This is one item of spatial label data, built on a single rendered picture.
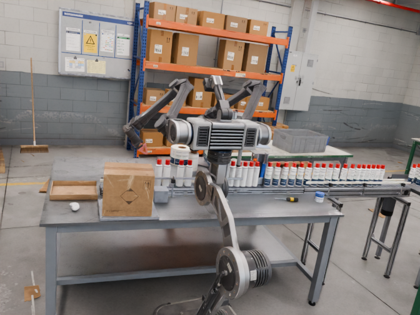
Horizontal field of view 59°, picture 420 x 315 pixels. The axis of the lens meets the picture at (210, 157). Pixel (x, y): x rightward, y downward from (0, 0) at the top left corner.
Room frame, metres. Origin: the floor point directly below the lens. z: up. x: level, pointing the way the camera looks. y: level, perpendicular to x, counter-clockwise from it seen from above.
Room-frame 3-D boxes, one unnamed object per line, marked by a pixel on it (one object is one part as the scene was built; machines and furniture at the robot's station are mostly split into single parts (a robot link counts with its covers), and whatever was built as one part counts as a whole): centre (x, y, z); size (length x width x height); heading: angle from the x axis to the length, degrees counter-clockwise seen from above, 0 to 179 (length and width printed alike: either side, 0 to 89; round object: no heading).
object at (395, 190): (3.24, -1.35, 0.47); 1.17 x 0.38 x 0.94; 110
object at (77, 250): (2.89, 0.15, 0.40); 2.04 x 1.25 x 0.81; 110
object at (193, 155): (2.99, 0.14, 1.03); 0.09 x 0.09 x 0.30
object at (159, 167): (2.61, 0.36, 0.98); 0.05 x 0.05 x 0.20
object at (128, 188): (2.22, 0.49, 0.99); 0.30 x 0.24 x 0.27; 105
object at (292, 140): (4.80, -1.13, 0.91); 0.60 x 0.40 x 0.22; 120
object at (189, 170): (2.69, 0.14, 0.98); 0.05 x 0.05 x 0.20
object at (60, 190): (2.41, 0.90, 0.85); 0.30 x 0.26 x 0.04; 110
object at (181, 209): (2.89, 0.15, 0.82); 2.10 x 1.31 x 0.02; 110
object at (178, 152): (3.26, 0.26, 0.95); 0.20 x 0.20 x 0.14
